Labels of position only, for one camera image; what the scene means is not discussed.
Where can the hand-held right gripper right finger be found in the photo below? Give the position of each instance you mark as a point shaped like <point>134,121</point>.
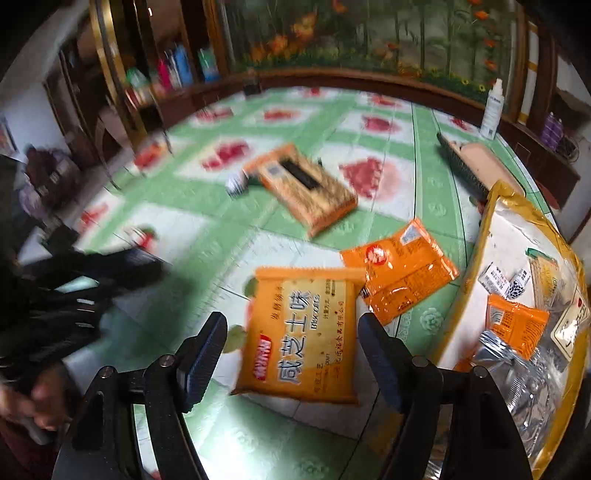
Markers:
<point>381,360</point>

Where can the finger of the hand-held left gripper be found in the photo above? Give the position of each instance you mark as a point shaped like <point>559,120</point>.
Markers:
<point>83,318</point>
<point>124,267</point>

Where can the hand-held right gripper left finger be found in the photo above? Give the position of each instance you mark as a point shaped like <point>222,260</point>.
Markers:
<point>203,364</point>

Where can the orange cheese cracker packet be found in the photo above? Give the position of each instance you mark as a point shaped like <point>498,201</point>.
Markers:
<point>300,332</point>

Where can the silver foil packet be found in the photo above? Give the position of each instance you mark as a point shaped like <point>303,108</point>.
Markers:
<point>501,362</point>

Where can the small orange packet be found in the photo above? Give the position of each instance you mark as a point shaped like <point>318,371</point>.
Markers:
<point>515,323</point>

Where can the yellow cardboard box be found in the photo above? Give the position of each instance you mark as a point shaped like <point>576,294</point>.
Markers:
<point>512,230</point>

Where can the green cracker packet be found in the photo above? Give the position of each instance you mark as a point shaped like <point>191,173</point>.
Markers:
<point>547,277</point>

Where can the person's left hand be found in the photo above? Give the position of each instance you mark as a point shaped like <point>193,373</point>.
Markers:
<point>41,399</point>

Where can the orange snack packet red logo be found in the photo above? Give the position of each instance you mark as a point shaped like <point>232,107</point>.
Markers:
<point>397,272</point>

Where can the green fruit-print tablecloth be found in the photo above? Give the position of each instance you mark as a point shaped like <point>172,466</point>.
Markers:
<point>207,221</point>

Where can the small black white packet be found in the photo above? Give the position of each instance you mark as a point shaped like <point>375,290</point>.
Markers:
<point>519,282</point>
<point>494,277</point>

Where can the small dark green packet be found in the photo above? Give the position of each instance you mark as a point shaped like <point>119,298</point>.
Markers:
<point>238,184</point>

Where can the long orange cracker packet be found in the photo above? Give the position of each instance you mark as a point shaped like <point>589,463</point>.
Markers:
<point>309,194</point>

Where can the white red-print packet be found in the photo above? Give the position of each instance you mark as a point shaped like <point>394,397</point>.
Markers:
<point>572,327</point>

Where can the pink bottle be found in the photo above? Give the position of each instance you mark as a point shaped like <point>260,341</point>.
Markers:
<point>164,74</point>

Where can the blue detergent bottle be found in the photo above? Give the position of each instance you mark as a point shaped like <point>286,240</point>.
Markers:
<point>183,67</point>

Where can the small black stand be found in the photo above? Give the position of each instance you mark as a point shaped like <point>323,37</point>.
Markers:
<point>251,87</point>

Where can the white spray bottle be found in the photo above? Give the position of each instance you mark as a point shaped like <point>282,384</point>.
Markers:
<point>491,113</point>

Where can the purple bottle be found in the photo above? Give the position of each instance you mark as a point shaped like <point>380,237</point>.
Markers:
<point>547,131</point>
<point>557,134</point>

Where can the flower mural panel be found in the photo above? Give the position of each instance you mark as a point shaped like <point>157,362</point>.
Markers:
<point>369,37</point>

